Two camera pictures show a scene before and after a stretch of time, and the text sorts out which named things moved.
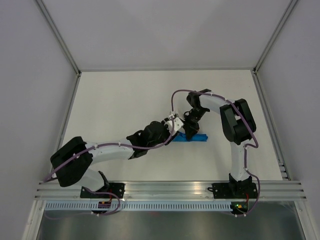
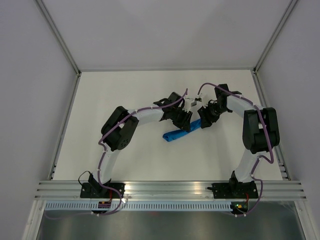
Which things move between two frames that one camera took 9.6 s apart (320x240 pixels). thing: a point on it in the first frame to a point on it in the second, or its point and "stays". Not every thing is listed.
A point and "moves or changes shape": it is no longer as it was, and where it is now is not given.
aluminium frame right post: [270, 42] stays
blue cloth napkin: [181, 137] moves or changes shape
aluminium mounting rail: [272, 190] stays
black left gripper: [168, 133] to [184, 123]
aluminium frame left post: [54, 28] stays
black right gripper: [190, 129] to [206, 118]
